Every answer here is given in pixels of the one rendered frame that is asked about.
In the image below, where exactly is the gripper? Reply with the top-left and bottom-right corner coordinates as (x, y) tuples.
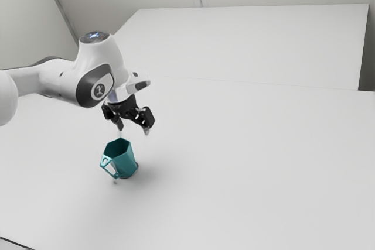
(101, 94), (155, 136)

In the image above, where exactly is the teal faceted mug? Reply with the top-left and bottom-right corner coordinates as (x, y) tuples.
(99, 138), (139, 180)

